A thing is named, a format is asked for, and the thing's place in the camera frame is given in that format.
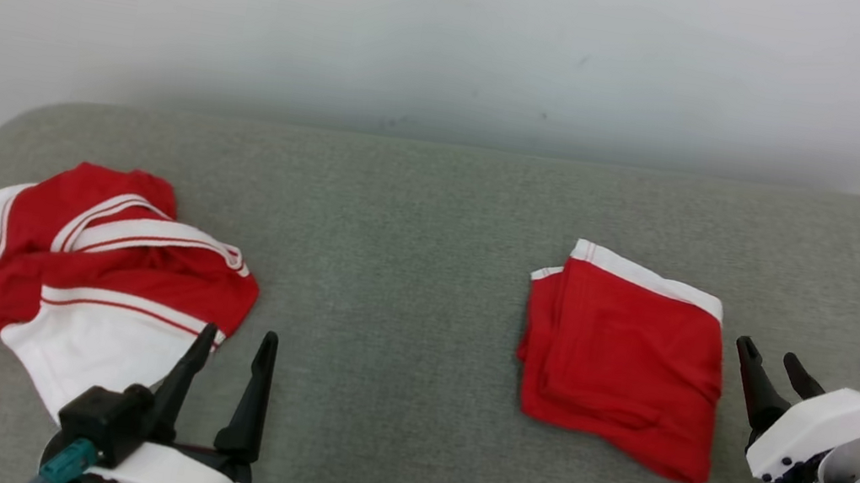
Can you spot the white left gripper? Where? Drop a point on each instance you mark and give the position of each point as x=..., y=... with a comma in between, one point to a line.
x=181, y=481

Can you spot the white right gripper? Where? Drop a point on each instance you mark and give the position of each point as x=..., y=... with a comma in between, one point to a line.
x=820, y=428

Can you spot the red shorts white waistband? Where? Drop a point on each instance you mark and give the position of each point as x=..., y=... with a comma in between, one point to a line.
x=625, y=364

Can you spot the red white basketball jersey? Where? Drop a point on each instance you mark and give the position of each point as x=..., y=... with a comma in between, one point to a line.
x=102, y=269

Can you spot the grey fabric sofa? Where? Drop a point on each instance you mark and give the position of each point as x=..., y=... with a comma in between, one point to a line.
x=408, y=272

